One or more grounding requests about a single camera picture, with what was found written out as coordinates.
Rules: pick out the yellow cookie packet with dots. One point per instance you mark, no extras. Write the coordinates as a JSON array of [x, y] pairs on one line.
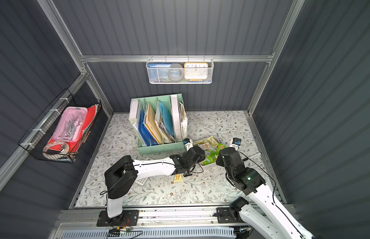
[[178, 178]]

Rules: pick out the blue folder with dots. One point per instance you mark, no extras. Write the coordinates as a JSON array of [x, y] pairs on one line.
[[147, 138]]

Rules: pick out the white wire wall basket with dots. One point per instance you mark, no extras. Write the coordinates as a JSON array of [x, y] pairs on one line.
[[210, 62]]

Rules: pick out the clear tape roll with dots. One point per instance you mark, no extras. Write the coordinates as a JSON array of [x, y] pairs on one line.
[[56, 147]]

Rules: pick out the white scientific calculator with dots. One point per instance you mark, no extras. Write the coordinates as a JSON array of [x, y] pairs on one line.
[[141, 181]]

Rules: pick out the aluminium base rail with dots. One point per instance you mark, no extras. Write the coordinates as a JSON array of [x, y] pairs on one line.
[[149, 217]]

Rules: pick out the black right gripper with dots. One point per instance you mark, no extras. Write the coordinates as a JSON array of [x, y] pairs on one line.
[[226, 154]]

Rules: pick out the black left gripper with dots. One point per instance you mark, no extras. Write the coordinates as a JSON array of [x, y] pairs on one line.
[[198, 152]]

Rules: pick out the black wire side basket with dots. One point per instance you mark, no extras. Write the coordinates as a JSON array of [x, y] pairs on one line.
[[35, 140]]

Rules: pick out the white plastic storage box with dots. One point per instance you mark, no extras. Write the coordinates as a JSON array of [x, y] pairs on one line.
[[211, 146]]

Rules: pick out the blue box in basket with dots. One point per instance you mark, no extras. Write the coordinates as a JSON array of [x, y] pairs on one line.
[[158, 72]]

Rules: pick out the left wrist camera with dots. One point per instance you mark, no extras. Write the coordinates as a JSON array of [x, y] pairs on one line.
[[188, 143]]

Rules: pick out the grey tape roll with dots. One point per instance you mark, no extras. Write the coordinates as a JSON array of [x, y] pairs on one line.
[[175, 72]]

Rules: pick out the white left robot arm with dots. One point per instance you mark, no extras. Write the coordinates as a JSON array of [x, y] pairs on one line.
[[121, 176]]

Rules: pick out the pink plastic pencil case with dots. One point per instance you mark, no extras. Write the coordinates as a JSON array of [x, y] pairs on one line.
[[70, 124]]

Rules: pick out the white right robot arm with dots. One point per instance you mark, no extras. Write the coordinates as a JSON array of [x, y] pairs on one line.
[[276, 222]]

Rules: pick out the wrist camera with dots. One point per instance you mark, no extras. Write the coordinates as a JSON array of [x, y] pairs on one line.
[[235, 143], [188, 143]]

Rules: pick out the yellow white alarm clock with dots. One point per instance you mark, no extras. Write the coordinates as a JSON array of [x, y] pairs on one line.
[[196, 71]]

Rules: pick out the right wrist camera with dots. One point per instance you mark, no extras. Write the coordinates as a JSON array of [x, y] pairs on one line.
[[235, 143]]

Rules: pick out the mint green file organizer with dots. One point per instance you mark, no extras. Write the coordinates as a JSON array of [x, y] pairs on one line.
[[158, 120]]

